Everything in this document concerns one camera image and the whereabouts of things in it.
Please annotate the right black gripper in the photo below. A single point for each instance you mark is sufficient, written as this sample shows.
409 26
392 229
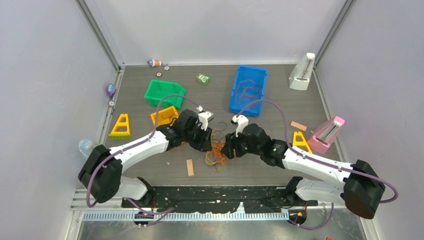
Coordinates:
232 142

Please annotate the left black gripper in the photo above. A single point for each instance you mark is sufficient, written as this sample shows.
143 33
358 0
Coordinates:
206 145

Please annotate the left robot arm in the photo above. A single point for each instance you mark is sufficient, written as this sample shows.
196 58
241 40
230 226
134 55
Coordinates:
102 173

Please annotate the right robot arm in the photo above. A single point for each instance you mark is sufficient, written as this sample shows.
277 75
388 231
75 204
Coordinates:
353 185

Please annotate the orange plastic bin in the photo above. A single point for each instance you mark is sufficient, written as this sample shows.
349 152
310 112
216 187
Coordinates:
166 116

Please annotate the blue plastic bin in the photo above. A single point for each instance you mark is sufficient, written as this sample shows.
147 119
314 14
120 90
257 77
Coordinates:
249 86

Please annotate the yellow triangle block right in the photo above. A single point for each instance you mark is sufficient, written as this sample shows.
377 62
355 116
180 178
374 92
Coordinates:
299 140

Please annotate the yellow triangle block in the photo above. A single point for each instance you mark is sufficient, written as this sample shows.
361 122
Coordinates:
299 140
121 129

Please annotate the green number tile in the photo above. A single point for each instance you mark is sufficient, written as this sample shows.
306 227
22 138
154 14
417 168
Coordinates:
203 79

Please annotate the small pink wooden block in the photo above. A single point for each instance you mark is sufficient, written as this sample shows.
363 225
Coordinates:
298 126

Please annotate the green plastic bin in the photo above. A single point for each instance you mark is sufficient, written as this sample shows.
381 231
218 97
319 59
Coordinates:
157 89

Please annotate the yellow triangle block left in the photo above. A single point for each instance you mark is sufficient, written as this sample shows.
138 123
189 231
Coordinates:
121 129

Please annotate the pink metronome box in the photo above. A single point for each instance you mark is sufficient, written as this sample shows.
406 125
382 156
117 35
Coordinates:
322 137

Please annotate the white metronome box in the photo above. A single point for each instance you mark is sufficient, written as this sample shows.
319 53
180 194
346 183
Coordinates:
300 76

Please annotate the small toy figure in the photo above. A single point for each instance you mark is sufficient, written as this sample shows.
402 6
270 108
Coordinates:
154 63

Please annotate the purple round toy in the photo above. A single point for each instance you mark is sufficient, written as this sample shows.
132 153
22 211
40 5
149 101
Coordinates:
110 90

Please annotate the clear plastic bottle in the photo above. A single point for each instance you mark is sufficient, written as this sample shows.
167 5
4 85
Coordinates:
86 146

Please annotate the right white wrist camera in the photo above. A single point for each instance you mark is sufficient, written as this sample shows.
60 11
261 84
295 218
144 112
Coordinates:
240 121

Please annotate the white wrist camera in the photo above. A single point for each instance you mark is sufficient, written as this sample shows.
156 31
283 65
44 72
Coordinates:
204 117
240 121

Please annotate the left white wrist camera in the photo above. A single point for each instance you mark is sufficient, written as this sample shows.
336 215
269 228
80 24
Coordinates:
204 117

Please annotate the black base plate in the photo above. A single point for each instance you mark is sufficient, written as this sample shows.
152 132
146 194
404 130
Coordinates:
221 199

